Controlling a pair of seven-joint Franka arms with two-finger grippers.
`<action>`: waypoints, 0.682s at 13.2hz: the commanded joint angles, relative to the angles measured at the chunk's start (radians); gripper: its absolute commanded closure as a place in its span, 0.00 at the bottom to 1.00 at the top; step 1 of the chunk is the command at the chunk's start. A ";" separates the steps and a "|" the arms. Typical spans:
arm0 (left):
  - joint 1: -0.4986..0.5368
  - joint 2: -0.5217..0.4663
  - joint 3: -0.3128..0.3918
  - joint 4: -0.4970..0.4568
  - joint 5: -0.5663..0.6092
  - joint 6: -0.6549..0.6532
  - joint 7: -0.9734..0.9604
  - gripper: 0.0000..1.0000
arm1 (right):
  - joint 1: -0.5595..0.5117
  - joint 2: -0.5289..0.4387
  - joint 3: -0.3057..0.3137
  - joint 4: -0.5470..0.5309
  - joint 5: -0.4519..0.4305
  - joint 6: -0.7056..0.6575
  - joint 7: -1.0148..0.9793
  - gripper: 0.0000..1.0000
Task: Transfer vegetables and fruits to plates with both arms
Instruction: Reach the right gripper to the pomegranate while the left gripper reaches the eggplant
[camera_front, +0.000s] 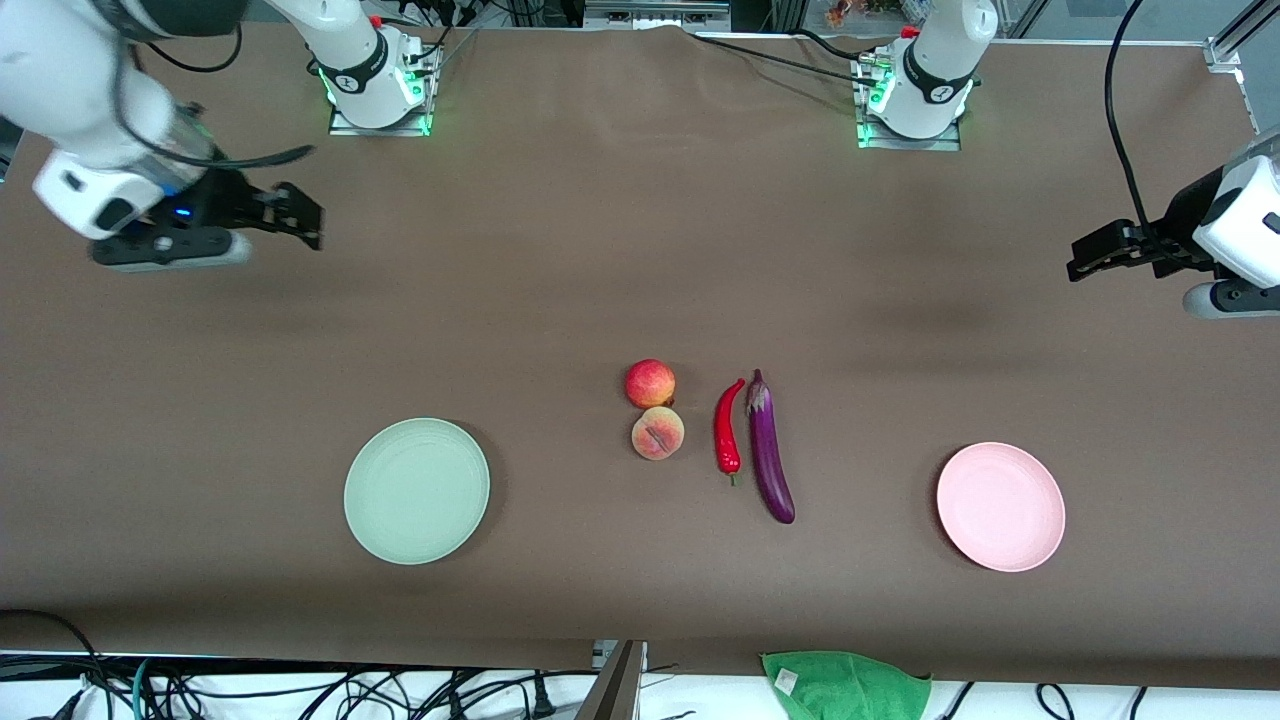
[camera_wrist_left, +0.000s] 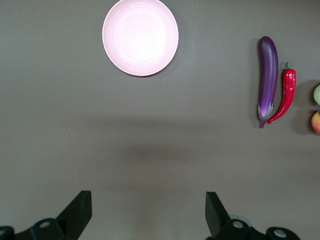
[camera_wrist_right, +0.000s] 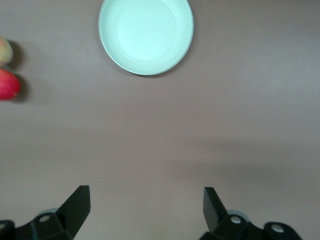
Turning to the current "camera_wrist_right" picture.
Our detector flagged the yellow pink peach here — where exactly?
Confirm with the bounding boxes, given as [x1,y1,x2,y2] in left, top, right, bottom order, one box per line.
[0,37,14,66]

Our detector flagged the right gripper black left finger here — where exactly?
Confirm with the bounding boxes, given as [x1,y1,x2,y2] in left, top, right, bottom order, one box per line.
[0,184,91,240]

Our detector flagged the red apple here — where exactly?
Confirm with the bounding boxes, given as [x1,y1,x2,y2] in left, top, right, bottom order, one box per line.
[0,67,21,101]

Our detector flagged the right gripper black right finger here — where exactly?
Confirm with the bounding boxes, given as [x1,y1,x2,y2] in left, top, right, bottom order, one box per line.
[199,186,301,240]

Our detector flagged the light green round plate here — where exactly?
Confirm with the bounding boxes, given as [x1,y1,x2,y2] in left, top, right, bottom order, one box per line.
[97,0,195,77]

